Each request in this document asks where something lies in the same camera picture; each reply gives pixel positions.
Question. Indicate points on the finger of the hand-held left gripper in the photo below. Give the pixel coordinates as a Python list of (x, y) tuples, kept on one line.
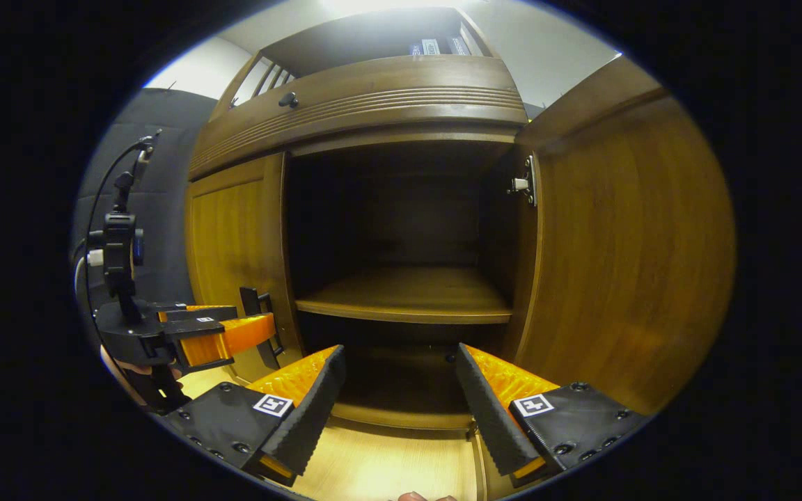
[(220, 341), (199, 313)]

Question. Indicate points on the wooden cabinet drawer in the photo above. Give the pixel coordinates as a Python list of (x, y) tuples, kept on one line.
[(387, 90)]

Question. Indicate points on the metal door hinge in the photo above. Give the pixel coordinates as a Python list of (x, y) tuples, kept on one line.
[(525, 182)]

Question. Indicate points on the large ceiling light panel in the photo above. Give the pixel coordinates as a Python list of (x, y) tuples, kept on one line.
[(373, 5)]

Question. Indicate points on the round black drawer knob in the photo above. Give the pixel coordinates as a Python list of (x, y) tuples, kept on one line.
[(288, 99)]

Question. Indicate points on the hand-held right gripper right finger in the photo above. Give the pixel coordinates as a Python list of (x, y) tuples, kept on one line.
[(491, 410)]

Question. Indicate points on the wooden inner cabinet shelf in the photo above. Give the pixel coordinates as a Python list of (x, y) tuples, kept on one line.
[(408, 296)]

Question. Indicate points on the wooden shoe cabinet door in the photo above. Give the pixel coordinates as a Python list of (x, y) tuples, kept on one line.
[(234, 236), (631, 264)]

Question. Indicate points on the brown wooden double-door shoe cabinet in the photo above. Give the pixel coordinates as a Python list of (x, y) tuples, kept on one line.
[(373, 104)]

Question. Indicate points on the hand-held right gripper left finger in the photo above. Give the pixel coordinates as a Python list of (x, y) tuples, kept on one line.
[(310, 417)]

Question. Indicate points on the black book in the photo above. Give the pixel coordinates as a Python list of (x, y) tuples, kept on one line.
[(458, 46)]

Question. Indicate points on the pale grey book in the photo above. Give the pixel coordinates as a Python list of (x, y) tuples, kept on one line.
[(430, 47)]

